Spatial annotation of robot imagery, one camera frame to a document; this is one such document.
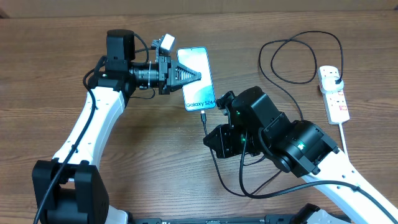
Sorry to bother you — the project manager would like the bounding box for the white USB charger plug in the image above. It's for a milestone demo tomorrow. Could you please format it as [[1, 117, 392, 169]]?
[[320, 77, 345, 94]]

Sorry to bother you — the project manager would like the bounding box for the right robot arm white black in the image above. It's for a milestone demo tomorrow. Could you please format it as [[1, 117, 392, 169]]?
[[203, 86, 397, 223]]

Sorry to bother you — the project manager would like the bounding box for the white power strip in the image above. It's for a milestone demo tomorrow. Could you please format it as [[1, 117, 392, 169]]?
[[318, 65, 350, 124]]

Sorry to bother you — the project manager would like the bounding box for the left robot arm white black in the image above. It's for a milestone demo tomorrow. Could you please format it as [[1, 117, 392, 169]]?
[[32, 29, 201, 223]]

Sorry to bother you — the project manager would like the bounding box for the Galaxy smartphone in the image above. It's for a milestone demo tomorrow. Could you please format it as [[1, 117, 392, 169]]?
[[176, 46, 217, 112]]

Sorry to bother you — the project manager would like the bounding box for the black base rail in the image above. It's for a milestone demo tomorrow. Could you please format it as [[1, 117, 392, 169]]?
[[131, 203, 352, 224]]

